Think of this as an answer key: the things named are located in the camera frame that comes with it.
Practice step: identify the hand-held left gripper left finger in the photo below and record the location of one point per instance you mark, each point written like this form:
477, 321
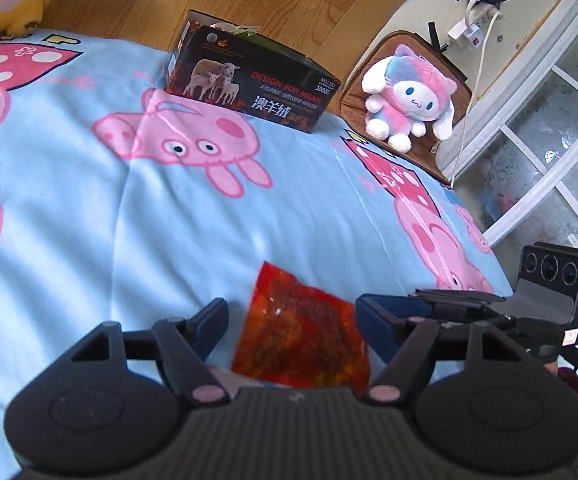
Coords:
214, 325

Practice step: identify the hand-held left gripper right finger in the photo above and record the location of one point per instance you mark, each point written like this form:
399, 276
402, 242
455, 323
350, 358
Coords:
374, 317

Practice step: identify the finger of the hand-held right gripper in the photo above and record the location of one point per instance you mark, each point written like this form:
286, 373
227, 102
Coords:
461, 316
459, 297

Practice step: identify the red snack packet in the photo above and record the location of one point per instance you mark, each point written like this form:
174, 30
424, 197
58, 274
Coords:
299, 335

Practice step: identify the black printed cardboard box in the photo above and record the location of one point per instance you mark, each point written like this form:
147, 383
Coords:
249, 80

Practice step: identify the blue pig-print bed sheet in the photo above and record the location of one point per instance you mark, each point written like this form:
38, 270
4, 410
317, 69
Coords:
119, 220

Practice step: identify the white framed frosted window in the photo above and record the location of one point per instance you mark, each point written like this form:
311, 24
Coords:
559, 125

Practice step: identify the pink and blue plush toy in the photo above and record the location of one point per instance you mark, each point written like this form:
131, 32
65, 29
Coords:
409, 100

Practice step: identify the brown seat cushion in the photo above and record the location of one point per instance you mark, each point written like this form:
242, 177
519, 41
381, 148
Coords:
354, 105

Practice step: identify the white wall charger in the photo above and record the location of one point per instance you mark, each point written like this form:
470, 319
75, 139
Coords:
466, 35

